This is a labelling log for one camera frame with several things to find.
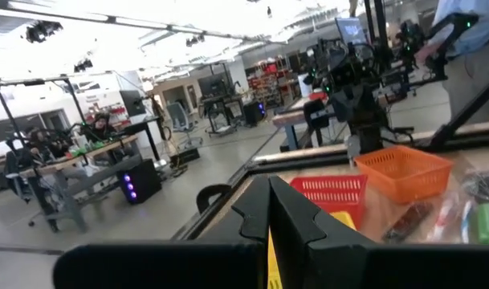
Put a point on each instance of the blue-lit monitor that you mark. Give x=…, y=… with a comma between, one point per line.
x=350, y=31

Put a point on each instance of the wooden workbench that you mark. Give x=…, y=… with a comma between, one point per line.
x=103, y=147

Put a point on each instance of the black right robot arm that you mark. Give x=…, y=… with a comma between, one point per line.
x=364, y=138

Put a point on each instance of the black floor box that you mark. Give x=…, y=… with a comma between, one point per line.
x=186, y=155

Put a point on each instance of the person's hand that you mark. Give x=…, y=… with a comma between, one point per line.
x=426, y=53

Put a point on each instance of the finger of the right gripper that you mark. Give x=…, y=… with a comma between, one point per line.
x=341, y=105
x=355, y=104

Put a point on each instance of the black desk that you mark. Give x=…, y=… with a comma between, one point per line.
x=141, y=125

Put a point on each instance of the wooden table blue leg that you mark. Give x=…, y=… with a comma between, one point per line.
x=286, y=119

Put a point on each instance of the red parts shelf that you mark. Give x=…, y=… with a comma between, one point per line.
x=270, y=68

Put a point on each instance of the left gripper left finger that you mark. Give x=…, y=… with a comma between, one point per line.
x=256, y=212

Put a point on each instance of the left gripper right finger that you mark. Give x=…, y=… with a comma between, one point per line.
x=292, y=225

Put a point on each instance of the person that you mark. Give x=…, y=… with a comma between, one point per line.
x=101, y=128
x=47, y=144
x=473, y=80

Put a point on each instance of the orange plastic basket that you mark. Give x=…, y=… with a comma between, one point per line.
x=404, y=172

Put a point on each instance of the round black item in bag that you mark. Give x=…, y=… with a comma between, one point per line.
x=485, y=184

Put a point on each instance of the black monitor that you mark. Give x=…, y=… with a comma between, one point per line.
x=131, y=102

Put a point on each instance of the black ceiling camera cluster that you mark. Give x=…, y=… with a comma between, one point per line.
x=194, y=40
x=43, y=30
x=83, y=65

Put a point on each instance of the computer tower blue light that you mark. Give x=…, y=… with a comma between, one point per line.
x=254, y=114

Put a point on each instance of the red plastic basket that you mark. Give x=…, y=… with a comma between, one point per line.
x=332, y=192

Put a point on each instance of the yellow plastic basket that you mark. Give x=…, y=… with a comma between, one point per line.
x=342, y=220

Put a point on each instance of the black workstation cart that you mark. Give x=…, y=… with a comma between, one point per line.
x=212, y=86

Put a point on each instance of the computer tower purple lights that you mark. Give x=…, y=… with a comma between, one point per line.
x=143, y=176

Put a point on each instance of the grey office chair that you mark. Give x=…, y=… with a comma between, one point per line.
x=179, y=116

